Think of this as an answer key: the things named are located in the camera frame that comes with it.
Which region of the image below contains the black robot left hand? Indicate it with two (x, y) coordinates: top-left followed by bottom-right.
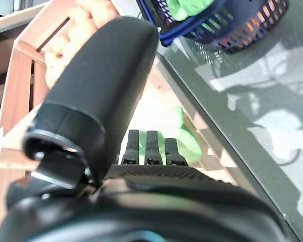
(0, 16), (301, 242)

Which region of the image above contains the wooden slat crate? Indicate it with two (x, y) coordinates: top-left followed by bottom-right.
(0, 0), (122, 138)
(0, 59), (239, 230)

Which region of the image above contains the wooden display rack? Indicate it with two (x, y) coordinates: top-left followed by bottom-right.
(0, 0), (50, 76)

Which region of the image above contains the brown potato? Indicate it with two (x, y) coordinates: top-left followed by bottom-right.
(44, 50), (74, 89)
(63, 15), (99, 53)
(75, 0), (120, 30)

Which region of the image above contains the blue plastic shopping basket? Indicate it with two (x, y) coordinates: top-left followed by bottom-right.
(135, 0), (289, 55)

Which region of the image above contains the green white napa cabbage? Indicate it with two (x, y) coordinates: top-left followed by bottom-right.
(166, 0), (216, 21)
(137, 105), (203, 166)

